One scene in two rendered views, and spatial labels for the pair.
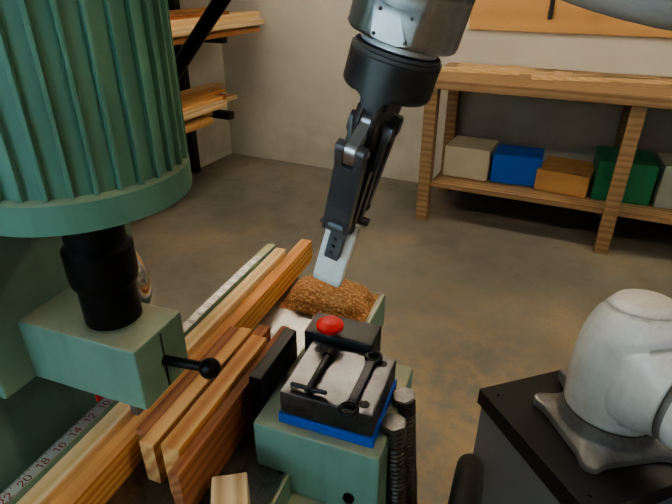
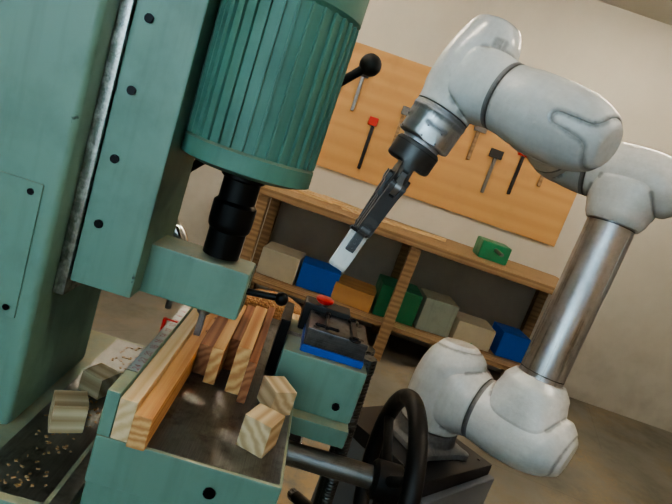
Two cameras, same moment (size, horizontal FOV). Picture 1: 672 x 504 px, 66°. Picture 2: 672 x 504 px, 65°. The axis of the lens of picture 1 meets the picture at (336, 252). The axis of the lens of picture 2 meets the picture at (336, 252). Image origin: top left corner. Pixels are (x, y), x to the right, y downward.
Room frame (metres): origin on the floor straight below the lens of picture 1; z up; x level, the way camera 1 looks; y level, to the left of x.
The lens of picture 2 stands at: (-0.31, 0.37, 1.28)
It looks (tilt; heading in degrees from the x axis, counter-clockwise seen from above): 11 degrees down; 335
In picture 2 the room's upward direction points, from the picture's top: 19 degrees clockwise
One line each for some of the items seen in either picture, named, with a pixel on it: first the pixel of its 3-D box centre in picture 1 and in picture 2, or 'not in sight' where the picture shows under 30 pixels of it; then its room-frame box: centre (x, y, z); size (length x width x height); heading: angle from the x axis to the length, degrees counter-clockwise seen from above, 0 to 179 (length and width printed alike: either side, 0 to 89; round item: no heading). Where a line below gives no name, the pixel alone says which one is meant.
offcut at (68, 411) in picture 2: not in sight; (68, 411); (0.38, 0.35, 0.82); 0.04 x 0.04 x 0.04; 7
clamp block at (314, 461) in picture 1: (338, 422); (317, 368); (0.42, 0.00, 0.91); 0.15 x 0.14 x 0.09; 160
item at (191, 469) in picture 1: (241, 408); (258, 348); (0.43, 0.11, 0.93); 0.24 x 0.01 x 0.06; 160
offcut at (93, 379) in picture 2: not in sight; (99, 380); (0.48, 0.32, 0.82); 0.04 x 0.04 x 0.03; 49
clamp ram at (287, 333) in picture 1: (300, 389); (298, 341); (0.44, 0.04, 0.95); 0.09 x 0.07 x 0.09; 160
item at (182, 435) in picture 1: (223, 408); (248, 345); (0.43, 0.12, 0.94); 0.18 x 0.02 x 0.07; 160
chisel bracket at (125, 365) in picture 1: (109, 348); (198, 280); (0.42, 0.23, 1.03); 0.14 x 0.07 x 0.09; 70
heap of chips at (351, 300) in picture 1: (329, 291); (273, 301); (0.69, 0.01, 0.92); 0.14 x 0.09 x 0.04; 70
